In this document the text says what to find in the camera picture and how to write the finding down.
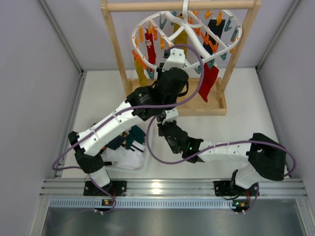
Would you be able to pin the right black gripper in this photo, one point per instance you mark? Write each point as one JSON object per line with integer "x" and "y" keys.
{"x": 162, "y": 125}

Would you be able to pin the white round clip hanger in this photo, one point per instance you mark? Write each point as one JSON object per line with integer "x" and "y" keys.
{"x": 166, "y": 27}

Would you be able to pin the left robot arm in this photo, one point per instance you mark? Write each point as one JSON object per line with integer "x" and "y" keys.
{"x": 139, "y": 106}

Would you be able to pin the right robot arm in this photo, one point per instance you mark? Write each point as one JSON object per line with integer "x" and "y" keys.
{"x": 264, "y": 159}

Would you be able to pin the wooden hanger stand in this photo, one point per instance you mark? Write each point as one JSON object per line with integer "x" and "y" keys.
{"x": 205, "y": 10}

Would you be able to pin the white plastic basket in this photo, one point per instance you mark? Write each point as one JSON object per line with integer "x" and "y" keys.
{"x": 118, "y": 142}

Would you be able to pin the dark green sock in basket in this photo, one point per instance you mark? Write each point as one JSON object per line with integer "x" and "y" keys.
{"x": 135, "y": 134}

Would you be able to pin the white sock in basket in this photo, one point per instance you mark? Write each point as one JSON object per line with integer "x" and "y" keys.
{"x": 124, "y": 160}

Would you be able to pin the dark navy sock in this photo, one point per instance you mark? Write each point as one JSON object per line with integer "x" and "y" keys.
{"x": 217, "y": 30}

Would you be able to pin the mustard sock centre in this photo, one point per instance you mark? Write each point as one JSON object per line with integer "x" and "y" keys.
{"x": 182, "y": 38}

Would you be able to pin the red sock with white pattern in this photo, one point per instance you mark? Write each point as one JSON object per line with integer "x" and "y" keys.
{"x": 150, "y": 47}

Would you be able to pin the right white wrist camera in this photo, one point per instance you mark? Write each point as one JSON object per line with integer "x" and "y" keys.
{"x": 169, "y": 115}

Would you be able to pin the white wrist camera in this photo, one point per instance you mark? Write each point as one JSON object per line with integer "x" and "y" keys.
{"x": 175, "y": 58}
{"x": 169, "y": 115}

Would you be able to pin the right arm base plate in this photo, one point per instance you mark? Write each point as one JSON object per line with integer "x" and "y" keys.
{"x": 225, "y": 188}

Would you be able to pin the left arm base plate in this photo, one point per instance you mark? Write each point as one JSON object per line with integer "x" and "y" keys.
{"x": 115, "y": 188}

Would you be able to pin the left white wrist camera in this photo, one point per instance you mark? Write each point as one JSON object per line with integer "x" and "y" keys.
{"x": 175, "y": 58}

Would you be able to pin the aluminium rail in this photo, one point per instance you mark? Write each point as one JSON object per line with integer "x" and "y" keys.
{"x": 167, "y": 193}

